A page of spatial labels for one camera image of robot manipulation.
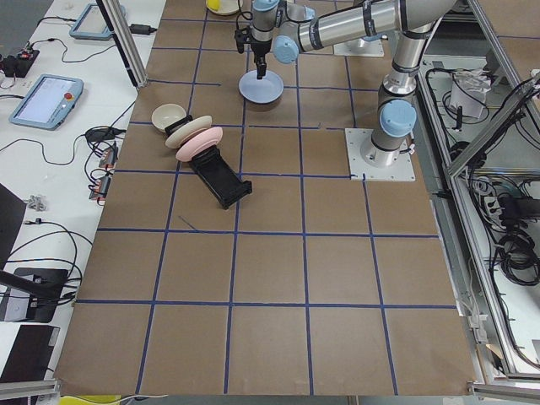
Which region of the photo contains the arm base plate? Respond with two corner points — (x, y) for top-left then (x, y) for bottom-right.
(333, 39), (385, 57)
(345, 128), (416, 182)

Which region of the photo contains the far teach pendant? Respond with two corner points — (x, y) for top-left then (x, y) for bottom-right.
(69, 3), (112, 41)

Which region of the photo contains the near teach pendant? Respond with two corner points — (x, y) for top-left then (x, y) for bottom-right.
(8, 74), (84, 131)

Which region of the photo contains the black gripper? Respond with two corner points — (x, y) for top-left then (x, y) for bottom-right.
(234, 25), (273, 79)

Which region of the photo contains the blue plate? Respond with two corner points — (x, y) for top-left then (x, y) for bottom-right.
(239, 70), (284, 104)

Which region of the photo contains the cream plate with lemon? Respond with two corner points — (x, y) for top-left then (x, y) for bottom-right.
(207, 0), (243, 16)

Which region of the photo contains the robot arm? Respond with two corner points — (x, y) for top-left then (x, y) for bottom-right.
(234, 0), (454, 169)

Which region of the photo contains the cream plate in rack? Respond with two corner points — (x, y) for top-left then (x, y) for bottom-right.
(165, 115), (213, 149)

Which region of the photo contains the black dish rack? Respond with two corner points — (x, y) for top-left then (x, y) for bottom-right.
(165, 116), (252, 209)

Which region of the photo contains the pink plate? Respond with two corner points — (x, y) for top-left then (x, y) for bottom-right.
(175, 127), (223, 162)

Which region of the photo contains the black power brick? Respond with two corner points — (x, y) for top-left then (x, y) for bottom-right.
(129, 24), (157, 35)

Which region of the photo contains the yellow lemon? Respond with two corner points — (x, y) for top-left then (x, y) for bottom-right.
(207, 0), (220, 13)

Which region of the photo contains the teach pendant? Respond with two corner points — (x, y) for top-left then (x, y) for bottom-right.
(69, 3), (112, 41)
(8, 74), (84, 131)

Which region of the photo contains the black monitor stand base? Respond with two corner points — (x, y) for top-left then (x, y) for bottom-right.
(1, 267), (68, 323)

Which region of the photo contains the cream bowl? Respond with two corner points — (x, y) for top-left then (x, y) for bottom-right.
(151, 104), (186, 132)

